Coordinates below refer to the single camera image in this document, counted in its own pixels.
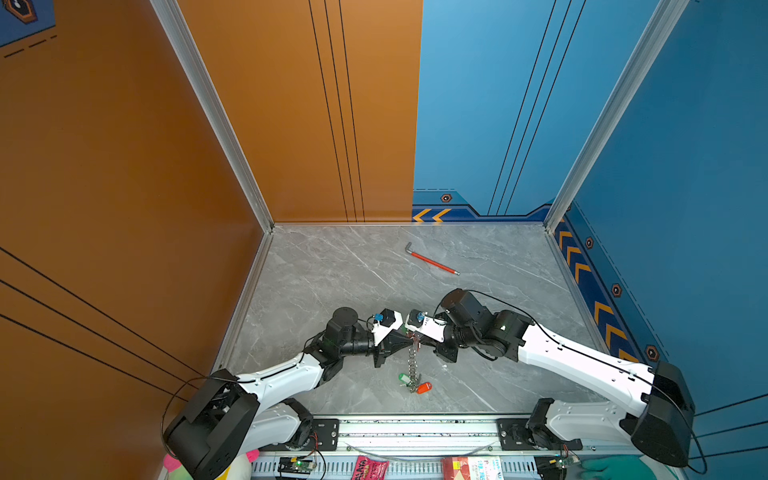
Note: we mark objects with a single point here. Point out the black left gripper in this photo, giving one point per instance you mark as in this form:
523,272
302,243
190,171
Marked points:
385,350

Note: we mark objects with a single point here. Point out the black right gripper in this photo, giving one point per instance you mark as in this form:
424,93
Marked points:
439,349

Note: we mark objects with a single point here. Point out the metal keyring with chain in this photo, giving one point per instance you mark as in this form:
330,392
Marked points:
413,376

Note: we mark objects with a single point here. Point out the red key tag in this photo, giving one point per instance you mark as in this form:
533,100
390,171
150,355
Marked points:
424,388

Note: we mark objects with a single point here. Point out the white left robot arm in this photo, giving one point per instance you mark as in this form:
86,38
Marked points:
231,415

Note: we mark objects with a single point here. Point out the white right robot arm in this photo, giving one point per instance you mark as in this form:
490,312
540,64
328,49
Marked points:
647,407

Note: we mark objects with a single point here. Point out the pink snack packet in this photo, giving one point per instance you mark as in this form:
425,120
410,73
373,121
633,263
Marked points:
368,469

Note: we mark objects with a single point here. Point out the red white box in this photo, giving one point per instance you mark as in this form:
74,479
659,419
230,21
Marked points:
472,468

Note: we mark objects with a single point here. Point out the green circuit board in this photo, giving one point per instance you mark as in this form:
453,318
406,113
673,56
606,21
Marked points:
295,468

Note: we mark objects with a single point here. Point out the green cloth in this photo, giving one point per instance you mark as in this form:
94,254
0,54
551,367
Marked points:
616,468

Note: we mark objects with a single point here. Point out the pink green plush toy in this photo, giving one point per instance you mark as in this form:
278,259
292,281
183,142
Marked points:
172,465

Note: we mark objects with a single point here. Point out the red handled hex key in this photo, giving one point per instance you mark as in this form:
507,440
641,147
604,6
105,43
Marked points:
408,250

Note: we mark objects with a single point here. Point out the aluminium front rail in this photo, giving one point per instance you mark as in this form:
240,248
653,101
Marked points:
415,435

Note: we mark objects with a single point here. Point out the aluminium corner post left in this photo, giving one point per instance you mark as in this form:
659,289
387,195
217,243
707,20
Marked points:
176,29

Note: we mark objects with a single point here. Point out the aluminium corner post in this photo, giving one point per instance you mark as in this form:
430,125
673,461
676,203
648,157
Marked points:
176,29
652,40

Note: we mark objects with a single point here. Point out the aluminium corner post right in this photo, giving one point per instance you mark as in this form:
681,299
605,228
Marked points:
652,40

